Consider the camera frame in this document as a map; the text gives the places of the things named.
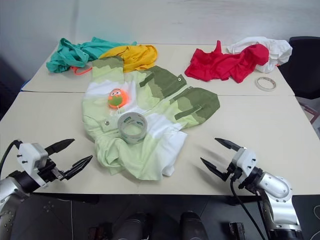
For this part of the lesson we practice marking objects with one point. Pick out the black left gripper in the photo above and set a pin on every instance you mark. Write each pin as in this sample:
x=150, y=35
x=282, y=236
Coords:
x=48, y=172

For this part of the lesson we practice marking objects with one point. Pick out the black chair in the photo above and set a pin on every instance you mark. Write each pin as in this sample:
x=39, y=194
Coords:
x=305, y=67

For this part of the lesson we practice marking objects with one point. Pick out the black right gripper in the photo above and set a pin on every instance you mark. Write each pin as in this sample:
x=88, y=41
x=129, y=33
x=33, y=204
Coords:
x=233, y=172

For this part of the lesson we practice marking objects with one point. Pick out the orange plush face toy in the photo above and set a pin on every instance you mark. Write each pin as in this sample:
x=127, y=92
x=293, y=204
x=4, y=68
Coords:
x=117, y=97

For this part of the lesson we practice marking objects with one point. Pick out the white crumpled garment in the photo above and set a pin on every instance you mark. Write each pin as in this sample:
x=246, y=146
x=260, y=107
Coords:
x=280, y=51

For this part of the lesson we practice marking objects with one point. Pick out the large clear tape roll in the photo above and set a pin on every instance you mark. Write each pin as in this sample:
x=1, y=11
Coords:
x=125, y=133

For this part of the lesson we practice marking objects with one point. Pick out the yellow crumpled garment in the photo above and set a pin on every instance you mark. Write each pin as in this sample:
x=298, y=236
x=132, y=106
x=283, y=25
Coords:
x=140, y=56

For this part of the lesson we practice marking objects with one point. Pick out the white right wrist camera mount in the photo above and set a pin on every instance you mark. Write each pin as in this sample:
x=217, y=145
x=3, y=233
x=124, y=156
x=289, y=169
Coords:
x=246, y=157

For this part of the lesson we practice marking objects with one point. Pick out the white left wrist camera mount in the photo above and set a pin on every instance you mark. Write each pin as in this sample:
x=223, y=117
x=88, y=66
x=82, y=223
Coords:
x=30, y=152

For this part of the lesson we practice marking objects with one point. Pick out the small thin tape roll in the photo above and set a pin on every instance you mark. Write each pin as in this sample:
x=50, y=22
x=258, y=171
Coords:
x=258, y=85

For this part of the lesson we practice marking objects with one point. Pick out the red crumpled garment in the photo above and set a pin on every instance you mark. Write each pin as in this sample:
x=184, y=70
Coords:
x=220, y=65

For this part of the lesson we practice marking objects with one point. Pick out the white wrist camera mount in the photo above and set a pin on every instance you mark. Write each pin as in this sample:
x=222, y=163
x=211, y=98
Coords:
x=30, y=152
x=246, y=157

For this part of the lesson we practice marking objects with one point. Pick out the small black ribbed block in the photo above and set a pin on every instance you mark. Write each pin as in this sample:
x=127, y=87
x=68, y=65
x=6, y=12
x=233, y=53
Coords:
x=237, y=231

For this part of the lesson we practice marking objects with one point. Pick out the green and white zip jacket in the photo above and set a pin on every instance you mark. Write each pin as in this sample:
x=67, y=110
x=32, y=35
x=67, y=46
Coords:
x=160, y=105

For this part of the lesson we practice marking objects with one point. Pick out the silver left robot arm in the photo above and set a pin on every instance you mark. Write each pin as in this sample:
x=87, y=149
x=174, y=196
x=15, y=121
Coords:
x=10, y=190

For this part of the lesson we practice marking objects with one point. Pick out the teal crumpled garment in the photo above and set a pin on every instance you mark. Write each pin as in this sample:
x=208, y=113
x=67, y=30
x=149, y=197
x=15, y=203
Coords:
x=72, y=53

